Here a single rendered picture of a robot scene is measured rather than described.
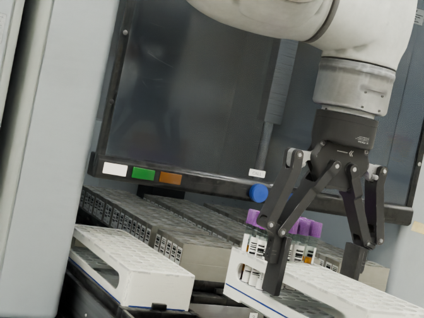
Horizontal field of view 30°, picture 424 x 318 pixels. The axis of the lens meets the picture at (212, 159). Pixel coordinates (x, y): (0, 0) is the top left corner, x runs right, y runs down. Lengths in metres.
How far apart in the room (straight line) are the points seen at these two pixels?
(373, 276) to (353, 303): 0.64
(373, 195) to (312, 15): 0.25
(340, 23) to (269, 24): 0.08
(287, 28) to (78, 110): 0.41
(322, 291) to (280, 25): 0.29
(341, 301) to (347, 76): 0.26
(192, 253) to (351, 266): 0.35
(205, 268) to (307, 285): 0.41
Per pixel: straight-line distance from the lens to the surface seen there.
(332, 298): 0.85
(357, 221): 0.98
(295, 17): 0.85
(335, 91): 0.92
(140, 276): 1.06
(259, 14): 0.84
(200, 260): 1.27
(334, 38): 0.91
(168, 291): 1.08
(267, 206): 0.92
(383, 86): 0.93
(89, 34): 1.17
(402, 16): 0.93
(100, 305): 1.09
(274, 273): 0.93
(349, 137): 0.92
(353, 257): 0.99
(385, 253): 1.52
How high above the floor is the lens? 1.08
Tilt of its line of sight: 3 degrees down
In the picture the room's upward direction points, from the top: 12 degrees clockwise
